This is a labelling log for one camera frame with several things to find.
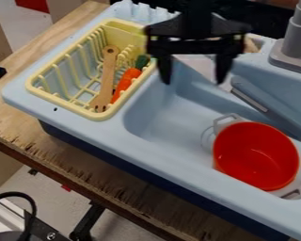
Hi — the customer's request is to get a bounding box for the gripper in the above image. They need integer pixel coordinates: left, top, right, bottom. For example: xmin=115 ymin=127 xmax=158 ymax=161
xmin=142 ymin=8 xmax=254 ymax=86

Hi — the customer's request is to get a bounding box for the light blue toy sink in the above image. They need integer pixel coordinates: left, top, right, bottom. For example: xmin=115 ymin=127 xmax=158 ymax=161
xmin=1 ymin=0 xmax=301 ymax=241

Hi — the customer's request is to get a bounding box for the orange toy carrot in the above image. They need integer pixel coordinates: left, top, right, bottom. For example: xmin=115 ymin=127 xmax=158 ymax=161
xmin=108 ymin=54 xmax=153 ymax=105

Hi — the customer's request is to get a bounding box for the wooden spatula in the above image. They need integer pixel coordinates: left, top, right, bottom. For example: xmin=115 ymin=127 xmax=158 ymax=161
xmin=88 ymin=44 xmax=122 ymax=114

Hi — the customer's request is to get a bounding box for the grey tap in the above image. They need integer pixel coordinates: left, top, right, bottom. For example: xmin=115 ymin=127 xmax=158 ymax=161
xmin=230 ymin=0 xmax=301 ymax=143

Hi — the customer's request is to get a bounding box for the yellow dish rack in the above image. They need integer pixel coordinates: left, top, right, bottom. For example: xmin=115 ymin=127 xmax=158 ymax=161
xmin=24 ymin=18 xmax=160 ymax=122

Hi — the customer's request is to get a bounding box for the orange pot with grey handles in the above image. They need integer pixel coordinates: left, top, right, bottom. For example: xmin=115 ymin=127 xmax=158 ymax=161
xmin=199 ymin=112 xmax=301 ymax=201

